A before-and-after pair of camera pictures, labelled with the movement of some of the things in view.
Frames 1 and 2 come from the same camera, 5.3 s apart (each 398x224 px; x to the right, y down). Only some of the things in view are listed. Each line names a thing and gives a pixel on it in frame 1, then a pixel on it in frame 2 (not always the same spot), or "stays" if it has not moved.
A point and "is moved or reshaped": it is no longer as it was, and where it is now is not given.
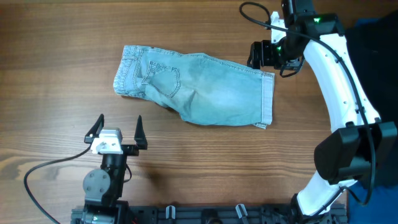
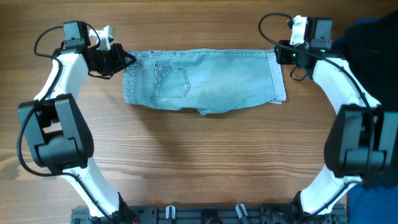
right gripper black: x=260 y=55 → x=282 y=50
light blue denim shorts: x=202 y=89 is moved or reshaped
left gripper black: x=131 y=150 → x=119 y=54
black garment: x=374 y=46 stays
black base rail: x=132 y=213 stays
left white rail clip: x=170 y=212 stays
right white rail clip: x=239 y=211 stays
